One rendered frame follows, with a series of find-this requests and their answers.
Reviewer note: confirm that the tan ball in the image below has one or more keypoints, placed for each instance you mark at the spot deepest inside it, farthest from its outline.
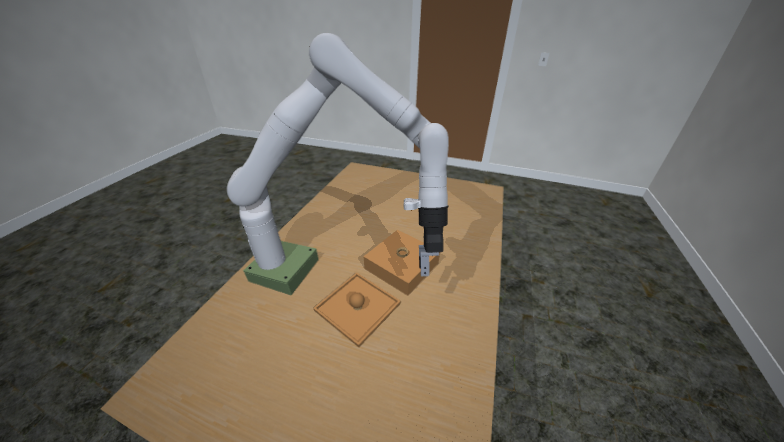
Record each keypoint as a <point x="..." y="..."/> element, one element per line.
<point x="357" y="300"/>

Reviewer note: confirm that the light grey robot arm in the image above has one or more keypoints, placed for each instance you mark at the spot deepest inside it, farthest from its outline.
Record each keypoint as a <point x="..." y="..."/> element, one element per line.
<point x="329" y="55"/>

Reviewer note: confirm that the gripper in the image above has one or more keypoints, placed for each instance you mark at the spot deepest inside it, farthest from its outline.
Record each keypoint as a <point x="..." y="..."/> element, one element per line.
<point x="433" y="216"/>

